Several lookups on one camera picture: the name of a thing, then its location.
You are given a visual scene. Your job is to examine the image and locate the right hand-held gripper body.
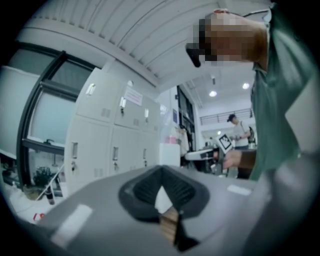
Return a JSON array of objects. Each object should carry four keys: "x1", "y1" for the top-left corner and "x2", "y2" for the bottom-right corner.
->
[{"x1": 212, "y1": 133, "x2": 237, "y2": 173}]

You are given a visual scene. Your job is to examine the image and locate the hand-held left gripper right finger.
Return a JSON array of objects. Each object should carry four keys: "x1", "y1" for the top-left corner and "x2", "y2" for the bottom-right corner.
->
[{"x1": 161, "y1": 164, "x2": 273, "y2": 256}]

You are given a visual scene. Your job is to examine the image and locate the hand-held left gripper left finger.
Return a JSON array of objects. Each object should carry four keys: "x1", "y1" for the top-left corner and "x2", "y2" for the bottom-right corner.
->
[{"x1": 37, "y1": 164, "x2": 176, "y2": 256}]

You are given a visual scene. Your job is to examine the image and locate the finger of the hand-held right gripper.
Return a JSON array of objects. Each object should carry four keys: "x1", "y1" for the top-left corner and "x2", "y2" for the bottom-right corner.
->
[{"x1": 185, "y1": 149, "x2": 215, "y2": 161}]

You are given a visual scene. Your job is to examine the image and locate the grey metal locker cabinet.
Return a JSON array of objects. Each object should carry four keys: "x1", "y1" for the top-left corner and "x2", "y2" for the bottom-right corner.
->
[{"x1": 64, "y1": 72, "x2": 161, "y2": 195}]

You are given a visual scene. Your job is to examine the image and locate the person's right hand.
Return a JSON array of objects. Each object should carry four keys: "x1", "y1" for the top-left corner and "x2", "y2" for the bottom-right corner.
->
[{"x1": 224, "y1": 150, "x2": 243, "y2": 169}]

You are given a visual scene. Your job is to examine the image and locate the hanging white garment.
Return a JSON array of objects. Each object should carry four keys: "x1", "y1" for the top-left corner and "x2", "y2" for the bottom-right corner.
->
[{"x1": 179, "y1": 127, "x2": 191, "y2": 155}]

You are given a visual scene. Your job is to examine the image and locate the white foam box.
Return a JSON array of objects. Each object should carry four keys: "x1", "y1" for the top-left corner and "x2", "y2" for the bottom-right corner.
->
[{"x1": 159, "y1": 142, "x2": 181, "y2": 168}]

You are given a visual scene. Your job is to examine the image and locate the dark bottle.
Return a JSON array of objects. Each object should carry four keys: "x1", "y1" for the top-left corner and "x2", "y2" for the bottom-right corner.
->
[{"x1": 46, "y1": 184, "x2": 56, "y2": 206}]

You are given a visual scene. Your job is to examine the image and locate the wooden slat platform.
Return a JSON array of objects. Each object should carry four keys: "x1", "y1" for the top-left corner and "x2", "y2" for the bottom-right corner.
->
[{"x1": 159, "y1": 206, "x2": 180, "y2": 247}]

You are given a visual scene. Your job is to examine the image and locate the thin white pole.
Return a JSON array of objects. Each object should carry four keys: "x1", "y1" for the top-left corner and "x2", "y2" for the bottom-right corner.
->
[{"x1": 35, "y1": 163, "x2": 65, "y2": 201}]

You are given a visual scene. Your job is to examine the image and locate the person's green shirt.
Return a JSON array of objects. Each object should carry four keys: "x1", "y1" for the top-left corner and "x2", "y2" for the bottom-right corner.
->
[{"x1": 249, "y1": 2, "x2": 317, "y2": 181}]

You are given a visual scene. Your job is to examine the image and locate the dark potted plant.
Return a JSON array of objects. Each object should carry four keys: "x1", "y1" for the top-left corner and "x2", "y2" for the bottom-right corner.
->
[{"x1": 33, "y1": 166, "x2": 58, "y2": 193}]

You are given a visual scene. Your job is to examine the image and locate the white paper notice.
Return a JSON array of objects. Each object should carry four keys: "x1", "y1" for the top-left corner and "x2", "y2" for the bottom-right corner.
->
[{"x1": 124, "y1": 86, "x2": 143, "y2": 106}]

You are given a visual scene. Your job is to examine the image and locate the black framed window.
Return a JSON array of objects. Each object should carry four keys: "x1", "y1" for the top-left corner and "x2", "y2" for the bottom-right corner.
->
[{"x1": 0, "y1": 42, "x2": 101, "y2": 191}]

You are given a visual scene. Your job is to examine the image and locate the person's head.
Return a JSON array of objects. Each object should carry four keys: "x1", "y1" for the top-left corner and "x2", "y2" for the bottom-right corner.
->
[{"x1": 186, "y1": 8, "x2": 270, "y2": 69}]

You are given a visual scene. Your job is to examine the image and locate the black head-mounted camera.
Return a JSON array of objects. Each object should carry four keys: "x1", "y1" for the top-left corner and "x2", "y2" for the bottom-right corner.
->
[{"x1": 186, "y1": 42, "x2": 202, "y2": 68}]

